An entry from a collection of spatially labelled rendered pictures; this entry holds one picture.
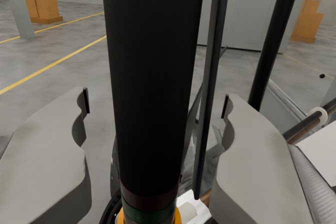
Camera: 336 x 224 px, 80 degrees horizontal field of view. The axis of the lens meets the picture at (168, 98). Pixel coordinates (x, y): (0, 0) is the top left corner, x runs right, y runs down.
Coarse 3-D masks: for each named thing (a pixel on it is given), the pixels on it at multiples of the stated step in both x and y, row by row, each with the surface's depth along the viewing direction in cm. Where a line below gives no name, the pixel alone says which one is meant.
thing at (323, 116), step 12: (276, 0) 12; (288, 0) 11; (276, 12) 12; (288, 12) 12; (276, 24) 12; (276, 36) 12; (264, 48) 13; (276, 48) 13; (264, 60) 13; (264, 72) 14; (252, 84) 15; (264, 84) 14; (252, 96) 15; (324, 108) 31; (312, 120) 28; (324, 120) 30; (288, 132) 25
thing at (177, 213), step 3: (177, 207) 14; (120, 210) 14; (177, 210) 14; (120, 213) 14; (177, 213) 14; (120, 216) 14; (177, 216) 14; (117, 219) 14; (120, 219) 13; (177, 219) 14; (180, 219) 14; (117, 222) 13; (120, 222) 13; (177, 222) 13; (180, 222) 14
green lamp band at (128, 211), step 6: (174, 198) 11; (126, 204) 11; (174, 204) 11; (126, 210) 11; (132, 210) 11; (138, 210) 10; (162, 210) 11; (168, 210) 11; (132, 216) 11; (138, 216) 11; (144, 216) 11; (150, 216) 11; (156, 216) 11; (162, 216) 11; (168, 216) 11; (138, 222) 11; (144, 222) 11; (150, 222) 11; (156, 222) 11
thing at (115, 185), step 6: (114, 138) 63; (114, 144) 60; (114, 150) 58; (114, 156) 57; (114, 162) 57; (114, 168) 57; (114, 174) 58; (114, 180) 58; (114, 186) 59; (114, 192) 59
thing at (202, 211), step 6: (186, 192) 19; (192, 192) 19; (180, 198) 18; (186, 198) 18; (192, 198) 18; (180, 204) 18; (198, 204) 18; (204, 204) 18; (198, 210) 17; (204, 210) 17; (198, 216) 17; (204, 216) 17; (210, 216) 17; (192, 222) 16; (198, 222) 16; (204, 222) 16; (210, 222) 17
